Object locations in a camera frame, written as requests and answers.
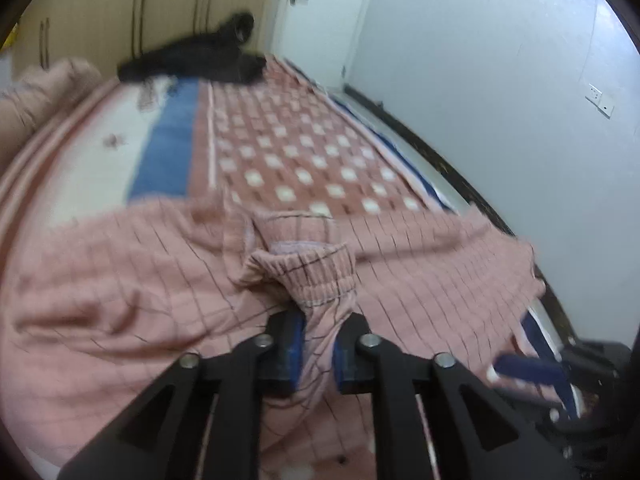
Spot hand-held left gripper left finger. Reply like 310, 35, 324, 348
56, 311, 307, 480

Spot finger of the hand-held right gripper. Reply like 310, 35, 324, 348
487, 354, 569, 397

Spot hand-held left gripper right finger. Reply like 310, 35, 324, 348
334, 311, 582, 480

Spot pink checked pants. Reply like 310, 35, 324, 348
0, 194, 548, 480

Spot patterned pink blue bed sheet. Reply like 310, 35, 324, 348
0, 54, 481, 281

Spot black garment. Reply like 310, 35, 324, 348
116, 9, 269, 87

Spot white door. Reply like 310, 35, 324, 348
271, 0, 382, 92

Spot pink pillow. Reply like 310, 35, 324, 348
0, 56, 104, 173

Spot beige wardrobe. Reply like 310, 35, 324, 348
14, 0, 297, 82

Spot dark wooden bed frame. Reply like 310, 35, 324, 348
342, 84, 581, 346

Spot white wall socket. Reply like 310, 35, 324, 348
586, 84, 617, 119

